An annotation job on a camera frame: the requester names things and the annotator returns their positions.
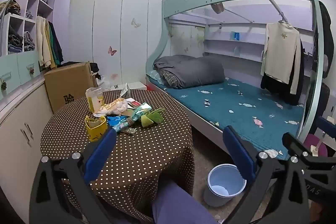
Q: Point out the dark hanging jacket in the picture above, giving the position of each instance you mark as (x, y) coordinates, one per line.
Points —
(59, 50)

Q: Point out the grey folded quilt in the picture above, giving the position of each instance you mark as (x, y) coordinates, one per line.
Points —
(194, 69)

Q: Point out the red box with white lid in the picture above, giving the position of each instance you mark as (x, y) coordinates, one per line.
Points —
(131, 85)

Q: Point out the small patterned wrapper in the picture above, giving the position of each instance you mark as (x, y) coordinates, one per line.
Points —
(129, 130)

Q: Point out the brown polka dot tablecloth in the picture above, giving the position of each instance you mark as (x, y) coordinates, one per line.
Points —
(136, 155)

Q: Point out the blue striped pillow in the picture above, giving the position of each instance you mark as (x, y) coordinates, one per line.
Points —
(155, 75)

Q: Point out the small blue box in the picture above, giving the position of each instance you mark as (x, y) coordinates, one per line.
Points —
(235, 36)

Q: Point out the small black bag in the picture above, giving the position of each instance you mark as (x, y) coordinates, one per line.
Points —
(93, 67)

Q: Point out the white and yellow carton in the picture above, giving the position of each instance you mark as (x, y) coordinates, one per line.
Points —
(95, 99)

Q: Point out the pink butterfly sticker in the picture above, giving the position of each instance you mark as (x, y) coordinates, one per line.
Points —
(112, 50)

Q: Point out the white red paper leaflet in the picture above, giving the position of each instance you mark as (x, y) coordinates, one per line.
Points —
(133, 103)

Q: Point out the large black bag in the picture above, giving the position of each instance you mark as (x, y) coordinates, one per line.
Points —
(324, 99)

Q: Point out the black hanging garment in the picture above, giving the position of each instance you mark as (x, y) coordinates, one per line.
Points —
(291, 94)

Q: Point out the pale butterfly sticker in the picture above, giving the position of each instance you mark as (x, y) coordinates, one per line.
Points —
(135, 23)

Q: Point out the cream hanging sweater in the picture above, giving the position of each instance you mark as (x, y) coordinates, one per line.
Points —
(282, 56)

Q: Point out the white wardrobe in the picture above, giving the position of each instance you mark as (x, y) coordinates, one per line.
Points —
(105, 29)

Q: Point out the green crumpled wrapper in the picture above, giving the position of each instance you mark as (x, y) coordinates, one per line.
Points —
(152, 118)

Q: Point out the white low cabinet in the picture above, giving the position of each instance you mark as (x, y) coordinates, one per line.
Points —
(18, 140)

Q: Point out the hanging woven basket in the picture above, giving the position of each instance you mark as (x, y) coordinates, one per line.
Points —
(218, 8)

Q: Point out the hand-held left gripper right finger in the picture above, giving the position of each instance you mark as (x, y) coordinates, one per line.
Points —
(239, 153)

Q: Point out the pale blue trash bin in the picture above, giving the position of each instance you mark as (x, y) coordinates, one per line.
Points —
(225, 184)

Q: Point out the teal drawer cabinet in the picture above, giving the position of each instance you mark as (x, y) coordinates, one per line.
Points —
(15, 69)

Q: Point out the white cubby shelf unit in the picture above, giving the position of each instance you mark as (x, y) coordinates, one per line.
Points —
(22, 22)

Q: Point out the cream hanging jacket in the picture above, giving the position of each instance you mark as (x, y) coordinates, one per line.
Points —
(41, 39)

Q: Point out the brown cardboard box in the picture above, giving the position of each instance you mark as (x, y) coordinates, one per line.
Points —
(71, 85)

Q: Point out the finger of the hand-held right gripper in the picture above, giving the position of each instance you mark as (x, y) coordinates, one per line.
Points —
(296, 144)
(326, 125)

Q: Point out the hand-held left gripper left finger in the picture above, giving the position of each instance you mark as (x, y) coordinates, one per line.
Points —
(101, 153)

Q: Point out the blue fish print bedsheet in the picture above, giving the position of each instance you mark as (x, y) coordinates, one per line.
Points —
(236, 111)

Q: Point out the pinecone ornament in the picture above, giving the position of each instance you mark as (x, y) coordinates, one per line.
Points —
(32, 71)
(3, 85)

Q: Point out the brown patterned cloth pile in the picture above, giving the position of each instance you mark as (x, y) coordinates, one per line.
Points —
(11, 7)

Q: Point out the folded grey clothes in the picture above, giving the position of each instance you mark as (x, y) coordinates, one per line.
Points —
(29, 41)

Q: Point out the dark hanging coat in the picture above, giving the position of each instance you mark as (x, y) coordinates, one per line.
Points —
(324, 37)

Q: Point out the blue snack packet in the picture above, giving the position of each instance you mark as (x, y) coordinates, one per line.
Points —
(116, 122)

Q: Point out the green hanging jacket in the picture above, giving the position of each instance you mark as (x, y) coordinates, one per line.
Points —
(54, 41)

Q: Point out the teal crumpled wrapper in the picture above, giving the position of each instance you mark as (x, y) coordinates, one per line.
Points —
(140, 111)

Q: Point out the white wall shelf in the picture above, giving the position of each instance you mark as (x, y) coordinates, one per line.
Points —
(236, 44)

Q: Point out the silver foil wrapper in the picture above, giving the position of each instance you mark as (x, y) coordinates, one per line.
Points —
(125, 90)

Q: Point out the orange white plastic bag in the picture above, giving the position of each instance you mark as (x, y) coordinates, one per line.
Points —
(111, 107)

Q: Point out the folded dark clothes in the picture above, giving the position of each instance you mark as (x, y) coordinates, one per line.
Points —
(14, 41)

